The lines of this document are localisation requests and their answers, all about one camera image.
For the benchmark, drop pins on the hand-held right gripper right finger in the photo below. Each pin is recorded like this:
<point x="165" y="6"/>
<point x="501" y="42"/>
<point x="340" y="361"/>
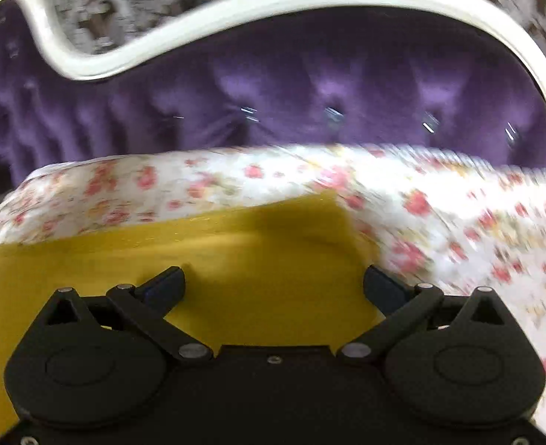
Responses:
<point x="384" y="289"/>

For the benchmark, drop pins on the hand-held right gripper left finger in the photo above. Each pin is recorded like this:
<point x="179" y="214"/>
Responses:
<point x="164" y="287"/>

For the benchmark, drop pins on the mustard yellow long-sleeve shirt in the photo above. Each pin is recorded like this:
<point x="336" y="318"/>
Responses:
<point x="263" y="259"/>

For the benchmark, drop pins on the floral printed blanket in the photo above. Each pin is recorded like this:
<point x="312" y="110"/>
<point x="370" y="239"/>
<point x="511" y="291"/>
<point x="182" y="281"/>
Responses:
<point x="463" y="222"/>

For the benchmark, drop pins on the purple tufted white-framed sofa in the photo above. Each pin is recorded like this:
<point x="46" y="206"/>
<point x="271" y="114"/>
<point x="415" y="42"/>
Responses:
<point x="301" y="97"/>

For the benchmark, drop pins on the grey damask patterned curtain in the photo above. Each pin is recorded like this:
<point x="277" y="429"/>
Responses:
<point x="115" y="9"/>

